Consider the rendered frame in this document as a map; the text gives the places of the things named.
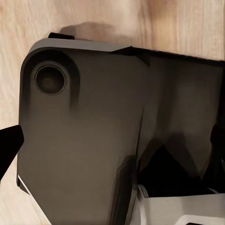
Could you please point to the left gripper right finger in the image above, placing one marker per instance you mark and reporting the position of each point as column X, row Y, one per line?
column 217, row 138

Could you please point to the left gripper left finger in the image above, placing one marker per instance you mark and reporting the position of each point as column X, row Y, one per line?
column 11, row 141

